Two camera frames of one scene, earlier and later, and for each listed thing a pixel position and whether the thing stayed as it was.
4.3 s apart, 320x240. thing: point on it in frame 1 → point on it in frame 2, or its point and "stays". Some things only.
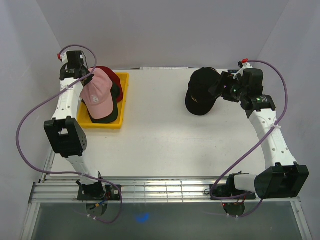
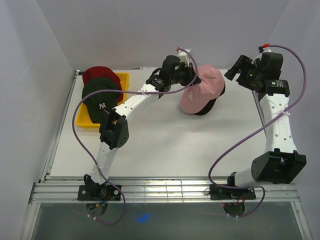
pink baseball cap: [97, 95] → [197, 97]
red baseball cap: [115, 78] stays
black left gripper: [89, 78] → [189, 71]
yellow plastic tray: [83, 118] stays
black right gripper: [226, 79] → [242, 63]
